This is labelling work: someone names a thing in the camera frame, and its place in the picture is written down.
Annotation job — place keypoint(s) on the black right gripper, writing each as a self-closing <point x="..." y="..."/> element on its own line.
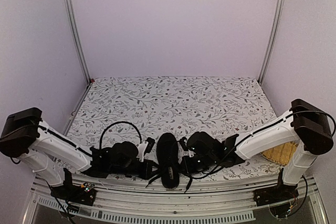
<point x="187" y="169"/>

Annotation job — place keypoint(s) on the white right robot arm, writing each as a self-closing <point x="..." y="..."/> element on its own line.
<point x="303" y="123"/>

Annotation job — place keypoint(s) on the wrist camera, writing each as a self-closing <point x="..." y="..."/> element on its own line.
<point x="145" y="148"/>
<point x="183" y="144"/>

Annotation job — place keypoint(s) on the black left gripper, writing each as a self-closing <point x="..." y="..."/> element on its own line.
<point x="147" y="172"/>

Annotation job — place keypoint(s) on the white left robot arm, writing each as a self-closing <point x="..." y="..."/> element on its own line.
<point x="28" y="138"/>

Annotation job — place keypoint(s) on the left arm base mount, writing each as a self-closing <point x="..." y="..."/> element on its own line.
<point x="84" y="194"/>

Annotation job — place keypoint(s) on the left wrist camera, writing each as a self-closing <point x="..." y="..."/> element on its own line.
<point x="145" y="148"/>

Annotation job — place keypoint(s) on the black shoelace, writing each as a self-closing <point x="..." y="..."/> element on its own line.
<point x="155" y="178"/>

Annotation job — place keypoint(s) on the aluminium frame post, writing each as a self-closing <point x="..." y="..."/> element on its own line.
<point x="76" y="38"/>
<point x="271" y="41"/>

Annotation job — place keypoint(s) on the aluminium front rail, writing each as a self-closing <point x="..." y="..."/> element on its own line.
<point x="126" y="200"/>

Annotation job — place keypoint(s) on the woven bamboo tray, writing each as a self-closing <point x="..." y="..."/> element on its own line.
<point x="280" y="154"/>

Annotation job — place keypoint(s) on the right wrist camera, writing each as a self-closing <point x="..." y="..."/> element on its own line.
<point x="183" y="144"/>

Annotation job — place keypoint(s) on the black canvas sneaker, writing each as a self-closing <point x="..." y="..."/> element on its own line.
<point x="167" y="157"/>

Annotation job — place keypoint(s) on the left aluminium frame post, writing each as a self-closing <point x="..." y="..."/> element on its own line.
<point x="76" y="38"/>

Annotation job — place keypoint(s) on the right aluminium frame post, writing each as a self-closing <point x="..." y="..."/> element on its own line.
<point x="271" y="41"/>

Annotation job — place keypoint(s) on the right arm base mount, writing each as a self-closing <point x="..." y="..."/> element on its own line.
<point x="276" y="193"/>

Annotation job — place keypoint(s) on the floral patterned table mat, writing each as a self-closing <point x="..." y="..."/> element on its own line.
<point x="121" y="109"/>

